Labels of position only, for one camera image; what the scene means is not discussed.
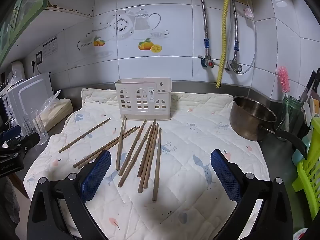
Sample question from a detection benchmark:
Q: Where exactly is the green plastic dish rack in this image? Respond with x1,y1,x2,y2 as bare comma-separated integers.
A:
292,117,320,221

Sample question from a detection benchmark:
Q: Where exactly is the steel pot with black handle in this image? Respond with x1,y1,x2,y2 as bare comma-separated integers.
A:
229,95,308,160

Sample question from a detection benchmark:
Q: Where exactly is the red-handled water valve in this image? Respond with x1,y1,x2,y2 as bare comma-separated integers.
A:
198,55,216,69

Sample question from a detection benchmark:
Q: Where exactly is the braided metal hose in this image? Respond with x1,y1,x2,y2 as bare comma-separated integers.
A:
231,0,245,61
192,0,211,58

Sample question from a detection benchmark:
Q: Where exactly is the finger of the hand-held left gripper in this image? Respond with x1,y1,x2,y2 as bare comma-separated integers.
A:
0,132,41,155
0,126,22,144

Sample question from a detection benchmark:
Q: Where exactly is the white quilted printed mat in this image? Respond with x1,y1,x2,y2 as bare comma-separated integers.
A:
24,87,272,240

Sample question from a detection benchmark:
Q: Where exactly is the teal bowl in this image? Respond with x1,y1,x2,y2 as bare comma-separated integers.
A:
291,134,313,167

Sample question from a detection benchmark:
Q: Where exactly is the white kettle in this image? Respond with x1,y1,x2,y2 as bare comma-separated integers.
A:
9,61,26,81

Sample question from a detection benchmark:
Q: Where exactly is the bag of wooden sticks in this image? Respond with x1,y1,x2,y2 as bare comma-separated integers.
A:
37,89,74,131

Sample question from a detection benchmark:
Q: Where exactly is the thin white hose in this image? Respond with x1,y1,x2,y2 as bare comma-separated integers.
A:
239,17,257,75

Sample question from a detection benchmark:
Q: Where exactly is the yellow gas hose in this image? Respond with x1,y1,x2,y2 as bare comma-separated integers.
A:
216,0,231,89

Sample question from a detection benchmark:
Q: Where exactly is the person's left hand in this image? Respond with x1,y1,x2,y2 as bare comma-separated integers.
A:
0,177,20,224

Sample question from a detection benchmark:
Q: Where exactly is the wooden chopstick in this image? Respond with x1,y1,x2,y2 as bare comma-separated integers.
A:
115,115,126,170
118,124,153,188
72,127,137,168
137,119,157,178
58,118,111,153
143,123,160,189
77,126,141,169
138,125,157,193
152,128,162,202
118,119,147,176

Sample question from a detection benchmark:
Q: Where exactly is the black-handled knife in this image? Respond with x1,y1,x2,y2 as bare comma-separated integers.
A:
299,68,320,103

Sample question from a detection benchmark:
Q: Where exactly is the green glass jar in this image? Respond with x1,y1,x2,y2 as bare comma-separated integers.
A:
276,95,305,133

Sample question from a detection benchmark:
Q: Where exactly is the white spatula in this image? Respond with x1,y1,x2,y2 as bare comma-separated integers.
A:
302,97,320,127

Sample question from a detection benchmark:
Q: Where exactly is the pink bottle brush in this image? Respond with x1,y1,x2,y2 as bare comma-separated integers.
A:
278,66,292,130

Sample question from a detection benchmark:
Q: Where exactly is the green wall cabinet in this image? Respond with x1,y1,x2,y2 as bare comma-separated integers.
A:
0,0,56,67

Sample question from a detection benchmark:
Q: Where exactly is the wall power socket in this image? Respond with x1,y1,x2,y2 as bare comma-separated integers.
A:
30,51,44,73

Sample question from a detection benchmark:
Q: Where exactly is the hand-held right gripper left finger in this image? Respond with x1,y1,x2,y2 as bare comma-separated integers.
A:
27,149,112,240

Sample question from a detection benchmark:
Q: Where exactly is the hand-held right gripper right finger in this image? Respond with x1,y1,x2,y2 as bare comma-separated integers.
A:
210,149,293,240

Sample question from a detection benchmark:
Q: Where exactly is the metal water valve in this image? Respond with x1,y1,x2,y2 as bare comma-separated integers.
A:
226,59,244,74

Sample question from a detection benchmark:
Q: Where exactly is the clear plastic cup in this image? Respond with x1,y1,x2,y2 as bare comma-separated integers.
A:
23,108,49,146

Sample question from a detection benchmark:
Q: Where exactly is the white notice sticker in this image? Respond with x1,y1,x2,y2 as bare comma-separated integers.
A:
42,36,59,57

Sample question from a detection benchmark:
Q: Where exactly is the cream plastic utensil holder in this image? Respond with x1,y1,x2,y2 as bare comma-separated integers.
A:
115,78,173,121

